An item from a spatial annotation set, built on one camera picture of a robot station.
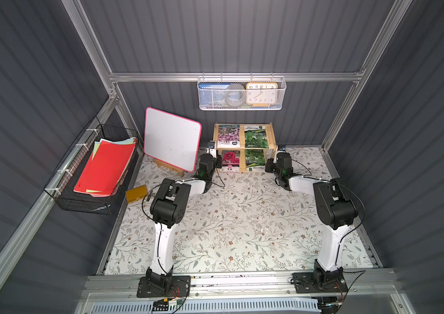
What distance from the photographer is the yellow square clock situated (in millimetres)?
895

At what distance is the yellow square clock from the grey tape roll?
0.02 m

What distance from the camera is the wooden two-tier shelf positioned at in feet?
3.11

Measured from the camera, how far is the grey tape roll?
88 cm
